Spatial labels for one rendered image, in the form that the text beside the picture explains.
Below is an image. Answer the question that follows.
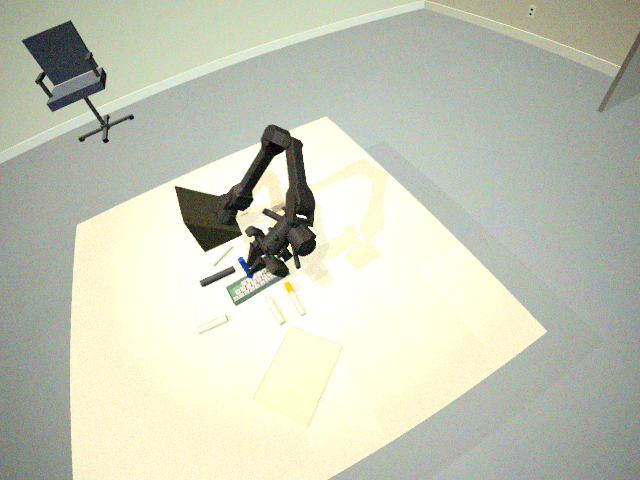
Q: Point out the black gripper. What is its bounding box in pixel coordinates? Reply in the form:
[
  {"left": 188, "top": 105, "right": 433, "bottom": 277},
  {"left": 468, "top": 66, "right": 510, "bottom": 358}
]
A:
[{"left": 245, "top": 225, "right": 290, "bottom": 278}]

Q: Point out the grey pen with blue tip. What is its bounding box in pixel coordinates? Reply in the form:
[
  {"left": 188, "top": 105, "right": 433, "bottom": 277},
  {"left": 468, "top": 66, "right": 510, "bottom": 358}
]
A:
[{"left": 291, "top": 246, "right": 301, "bottom": 269}]

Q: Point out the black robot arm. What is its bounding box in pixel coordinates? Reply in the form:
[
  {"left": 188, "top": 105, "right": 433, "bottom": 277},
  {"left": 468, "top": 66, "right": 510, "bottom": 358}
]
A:
[{"left": 213, "top": 124, "right": 317, "bottom": 257}]

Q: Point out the black cylinder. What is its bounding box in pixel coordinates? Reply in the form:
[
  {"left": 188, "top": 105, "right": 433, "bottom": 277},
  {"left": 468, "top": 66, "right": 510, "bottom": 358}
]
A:
[
  {"left": 199, "top": 266, "right": 236, "bottom": 288},
  {"left": 262, "top": 208, "right": 282, "bottom": 221}
]

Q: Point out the blue stylus with grey tip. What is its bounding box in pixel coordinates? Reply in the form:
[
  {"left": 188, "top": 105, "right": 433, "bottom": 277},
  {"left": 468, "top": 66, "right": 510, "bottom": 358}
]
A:
[{"left": 238, "top": 257, "right": 254, "bottom": 282}]

